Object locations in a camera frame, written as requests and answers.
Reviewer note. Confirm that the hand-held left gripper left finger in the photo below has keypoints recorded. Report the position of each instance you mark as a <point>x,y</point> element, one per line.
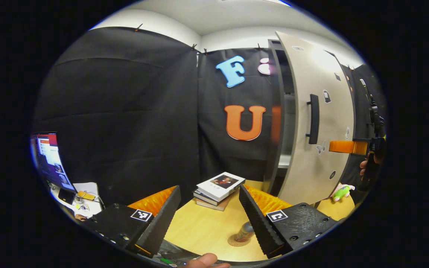
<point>160,221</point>

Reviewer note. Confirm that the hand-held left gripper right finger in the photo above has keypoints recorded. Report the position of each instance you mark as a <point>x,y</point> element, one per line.
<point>259,223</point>

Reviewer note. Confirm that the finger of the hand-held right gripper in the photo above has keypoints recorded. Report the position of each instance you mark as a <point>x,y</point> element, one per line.
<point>348,147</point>

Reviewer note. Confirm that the silver bottle with red label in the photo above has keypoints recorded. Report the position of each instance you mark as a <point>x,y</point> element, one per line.
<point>245,232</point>

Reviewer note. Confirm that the beige cabinet door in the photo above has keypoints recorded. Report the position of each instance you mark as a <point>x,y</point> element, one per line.
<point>333,123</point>

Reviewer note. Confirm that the round cork coaster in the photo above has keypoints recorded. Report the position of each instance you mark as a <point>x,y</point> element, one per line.
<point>235,242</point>

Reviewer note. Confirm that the dark grey cabinet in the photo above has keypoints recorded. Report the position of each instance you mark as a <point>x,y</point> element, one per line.
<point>278,93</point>

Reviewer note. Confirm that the pink and green plush toy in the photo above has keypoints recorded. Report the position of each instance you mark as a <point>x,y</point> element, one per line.
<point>342,192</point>

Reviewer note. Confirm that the brown book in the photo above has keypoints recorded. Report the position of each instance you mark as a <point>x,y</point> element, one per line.
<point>214,206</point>

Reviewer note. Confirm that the dark book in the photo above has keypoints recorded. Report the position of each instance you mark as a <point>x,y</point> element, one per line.
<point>205,198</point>

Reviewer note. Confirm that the white book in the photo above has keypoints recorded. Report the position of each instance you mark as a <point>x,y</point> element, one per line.
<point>220,184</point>

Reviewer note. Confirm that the white desk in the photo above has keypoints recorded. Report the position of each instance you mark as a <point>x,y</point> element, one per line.
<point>88,208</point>

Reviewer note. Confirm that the small yellow object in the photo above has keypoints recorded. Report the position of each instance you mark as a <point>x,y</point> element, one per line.
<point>86,195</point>

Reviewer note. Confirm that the black backdrop cloth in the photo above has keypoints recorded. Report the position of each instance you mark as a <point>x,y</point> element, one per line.
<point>125,111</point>

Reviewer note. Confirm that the computer monitor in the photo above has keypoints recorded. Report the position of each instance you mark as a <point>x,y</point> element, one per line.
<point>50,160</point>

